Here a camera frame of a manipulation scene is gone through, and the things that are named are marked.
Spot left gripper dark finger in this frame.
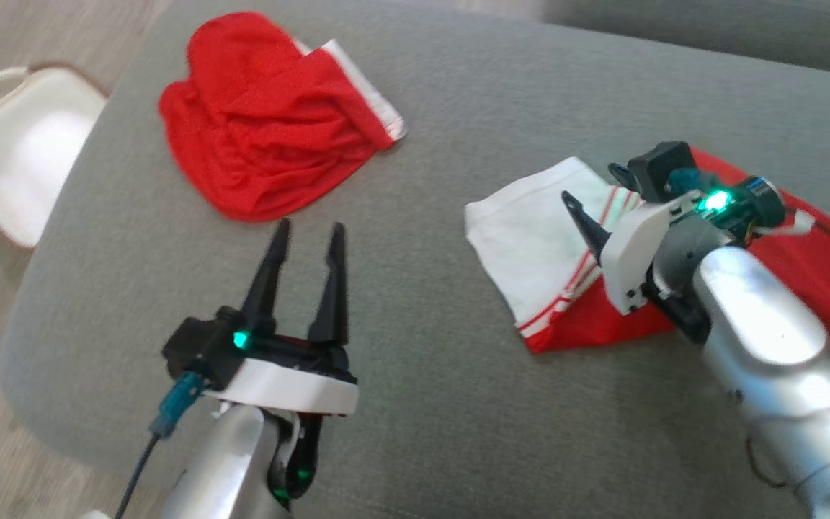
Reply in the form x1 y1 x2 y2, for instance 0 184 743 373
241 219 292 337
307 223 350 345

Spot red mesh shorts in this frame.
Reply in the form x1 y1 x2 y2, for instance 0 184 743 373
158 10 408 223

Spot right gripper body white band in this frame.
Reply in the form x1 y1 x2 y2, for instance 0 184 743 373
599 190 701 316

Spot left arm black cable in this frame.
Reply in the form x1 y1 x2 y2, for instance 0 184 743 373
114 371 204 519

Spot grey sofa seat cushion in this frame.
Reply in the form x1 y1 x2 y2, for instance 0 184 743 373
0 0 830 519

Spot grey sofa back cushion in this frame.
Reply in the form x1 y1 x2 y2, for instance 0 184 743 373
540 0 830 79

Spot red white basketball jersey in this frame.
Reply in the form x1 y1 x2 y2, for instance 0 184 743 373
463 147 830 363

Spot white laundry basket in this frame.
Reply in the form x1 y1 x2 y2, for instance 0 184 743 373
0 63 110 250

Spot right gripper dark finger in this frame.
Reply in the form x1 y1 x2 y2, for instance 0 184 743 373
561 190 612 260
607 164 640 195

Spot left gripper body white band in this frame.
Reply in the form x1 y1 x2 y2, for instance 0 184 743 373
202 332 359 416

